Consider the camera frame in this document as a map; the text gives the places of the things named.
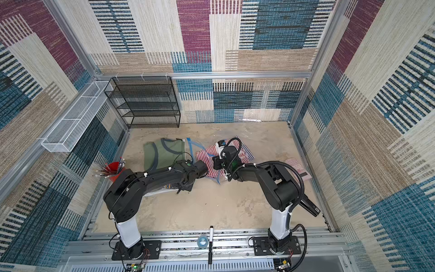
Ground red white striped tank top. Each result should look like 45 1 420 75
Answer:
196 137 254 181

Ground clear vacuum bag blue zip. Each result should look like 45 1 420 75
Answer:
185 135 256 185

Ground white tank top navy trim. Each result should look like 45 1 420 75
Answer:
143 185 179 197

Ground green patterned garment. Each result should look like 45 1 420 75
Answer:
143 138 186 171

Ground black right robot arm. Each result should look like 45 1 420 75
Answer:
213 145 320 256

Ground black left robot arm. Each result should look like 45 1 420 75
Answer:
103 160 208 249

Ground black marker pen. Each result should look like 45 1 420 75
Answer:
208 226 214 265

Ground blue tape roll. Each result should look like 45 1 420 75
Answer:
197 235 209 249

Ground red cup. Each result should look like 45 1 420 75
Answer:
104 162 125 183

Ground pens in red cup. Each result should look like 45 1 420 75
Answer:
92 157 125 178

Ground black mesh shelf rack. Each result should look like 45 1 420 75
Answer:
104 76 181 129

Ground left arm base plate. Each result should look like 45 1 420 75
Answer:
111 240 162 262

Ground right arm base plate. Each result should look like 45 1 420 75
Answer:
248 235 302 256

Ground white wire wall basket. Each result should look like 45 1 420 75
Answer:
41 81 108 153

